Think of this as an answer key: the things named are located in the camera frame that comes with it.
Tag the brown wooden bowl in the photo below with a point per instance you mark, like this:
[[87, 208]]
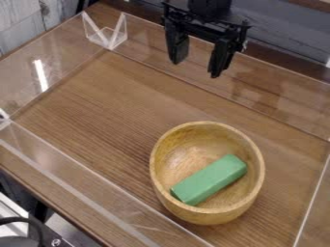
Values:
[[183, 151]]

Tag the clear acrylic tray walls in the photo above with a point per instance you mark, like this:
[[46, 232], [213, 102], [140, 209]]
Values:
[[84, 110]]

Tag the clear acrylic corner bracket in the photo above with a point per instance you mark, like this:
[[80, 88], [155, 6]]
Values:
[[107, 37]]

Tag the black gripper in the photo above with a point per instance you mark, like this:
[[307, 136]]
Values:
[[209, 20]]

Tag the green rectangular block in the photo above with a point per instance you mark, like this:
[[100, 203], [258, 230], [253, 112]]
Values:
[[202, 184]]

